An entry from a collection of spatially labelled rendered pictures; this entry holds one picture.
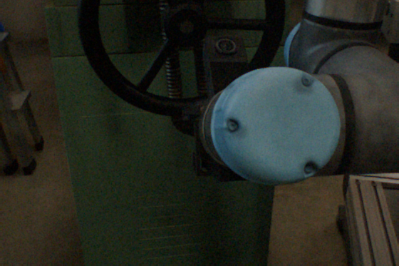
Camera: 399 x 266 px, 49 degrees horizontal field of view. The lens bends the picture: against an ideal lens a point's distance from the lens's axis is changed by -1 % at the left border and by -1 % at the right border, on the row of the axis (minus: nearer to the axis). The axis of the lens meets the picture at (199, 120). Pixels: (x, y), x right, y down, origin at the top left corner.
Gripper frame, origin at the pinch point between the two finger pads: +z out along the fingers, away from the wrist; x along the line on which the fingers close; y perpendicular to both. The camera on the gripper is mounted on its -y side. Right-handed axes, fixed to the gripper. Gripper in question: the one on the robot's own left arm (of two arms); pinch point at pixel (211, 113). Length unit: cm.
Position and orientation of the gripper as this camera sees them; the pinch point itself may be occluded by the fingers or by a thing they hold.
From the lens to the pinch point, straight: 61.8
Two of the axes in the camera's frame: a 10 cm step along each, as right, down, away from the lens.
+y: 0.2, 10.0, -0.2
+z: -1.0, 0.3, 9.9
